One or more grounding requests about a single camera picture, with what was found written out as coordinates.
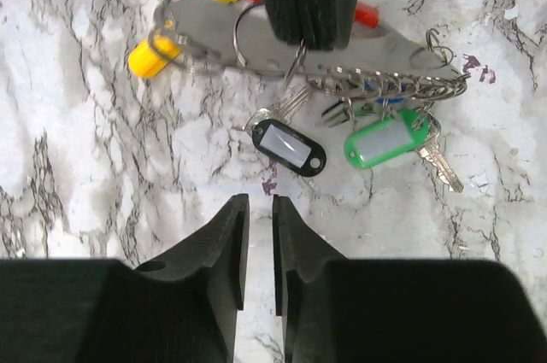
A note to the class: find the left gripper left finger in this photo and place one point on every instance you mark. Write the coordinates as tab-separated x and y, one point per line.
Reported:
180	306

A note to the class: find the silver key with green tag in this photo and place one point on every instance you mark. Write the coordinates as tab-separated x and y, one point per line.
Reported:
430	152

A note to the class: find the yellow key tag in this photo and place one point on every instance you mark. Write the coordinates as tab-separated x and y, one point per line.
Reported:
145	63

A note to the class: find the black key tag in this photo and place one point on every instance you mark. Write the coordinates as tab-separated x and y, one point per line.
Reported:
288	147

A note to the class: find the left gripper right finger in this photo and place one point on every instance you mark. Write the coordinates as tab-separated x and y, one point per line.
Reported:
336	309

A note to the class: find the blue key tag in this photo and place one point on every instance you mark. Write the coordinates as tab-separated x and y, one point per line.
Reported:
387	100

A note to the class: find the green key tag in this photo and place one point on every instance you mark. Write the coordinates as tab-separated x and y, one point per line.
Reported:
386	139

